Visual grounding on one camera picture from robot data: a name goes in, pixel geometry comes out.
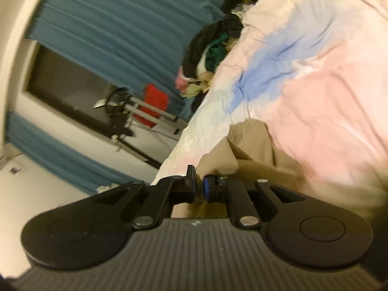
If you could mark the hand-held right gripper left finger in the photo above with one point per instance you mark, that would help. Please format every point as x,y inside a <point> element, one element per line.
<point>190,189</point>

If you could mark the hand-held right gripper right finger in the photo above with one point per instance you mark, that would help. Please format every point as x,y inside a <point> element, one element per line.
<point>207,189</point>

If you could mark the beige garment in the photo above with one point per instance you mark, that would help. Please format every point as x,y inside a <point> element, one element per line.
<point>251,148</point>

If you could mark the pile of dark clothes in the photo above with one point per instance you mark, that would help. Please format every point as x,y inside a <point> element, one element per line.
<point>212,48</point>

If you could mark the red bag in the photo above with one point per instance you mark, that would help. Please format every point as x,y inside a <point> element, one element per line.
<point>153,104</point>

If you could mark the metal folding stand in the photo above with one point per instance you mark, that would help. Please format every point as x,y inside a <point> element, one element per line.
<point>121,106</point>

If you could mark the blue curtain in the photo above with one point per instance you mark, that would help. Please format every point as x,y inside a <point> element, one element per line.
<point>45,151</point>
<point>121,21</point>

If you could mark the pastel tie-dye blanket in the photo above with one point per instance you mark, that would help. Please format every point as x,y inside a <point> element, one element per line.
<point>318,66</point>

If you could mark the dark window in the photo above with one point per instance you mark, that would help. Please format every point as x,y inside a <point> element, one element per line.
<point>66,78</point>

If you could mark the wall socket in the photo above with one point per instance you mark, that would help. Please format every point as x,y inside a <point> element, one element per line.
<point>15,169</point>

